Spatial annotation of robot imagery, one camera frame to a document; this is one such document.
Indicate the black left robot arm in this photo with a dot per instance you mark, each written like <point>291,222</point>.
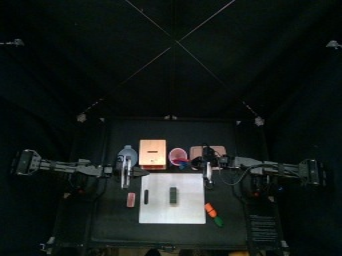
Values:
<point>58,165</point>

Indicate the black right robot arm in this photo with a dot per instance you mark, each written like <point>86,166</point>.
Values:
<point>285,167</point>

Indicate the dark green sushi roll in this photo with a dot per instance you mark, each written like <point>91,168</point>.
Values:
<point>173,195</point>

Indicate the blue toy piece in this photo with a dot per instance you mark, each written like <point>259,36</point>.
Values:
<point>183,164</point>

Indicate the pink plastic cup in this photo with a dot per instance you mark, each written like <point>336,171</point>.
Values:
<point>178,154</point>

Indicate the orange wooden box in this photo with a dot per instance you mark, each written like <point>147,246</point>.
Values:
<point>152,154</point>

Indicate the grey blue round plate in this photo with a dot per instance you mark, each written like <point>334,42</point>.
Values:
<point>127,152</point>

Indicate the red rectangular toy piece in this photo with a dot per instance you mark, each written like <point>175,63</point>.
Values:
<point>131,200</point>

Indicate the orange toy carrot green top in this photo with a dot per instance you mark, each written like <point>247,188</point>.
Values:
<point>210,209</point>

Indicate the white cutting board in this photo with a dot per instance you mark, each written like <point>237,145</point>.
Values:
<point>178,213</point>

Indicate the black label with white text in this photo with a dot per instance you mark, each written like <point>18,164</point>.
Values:
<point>263,230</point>

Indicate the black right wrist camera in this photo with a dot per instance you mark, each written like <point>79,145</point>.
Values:
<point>209,152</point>

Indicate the silver frame clamp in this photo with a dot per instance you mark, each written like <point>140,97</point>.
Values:
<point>16,42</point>
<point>259,121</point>
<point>333,44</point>
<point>170,117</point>
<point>80,117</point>

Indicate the silver table corner bracket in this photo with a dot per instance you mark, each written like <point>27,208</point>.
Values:
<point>48,245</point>
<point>283,247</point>

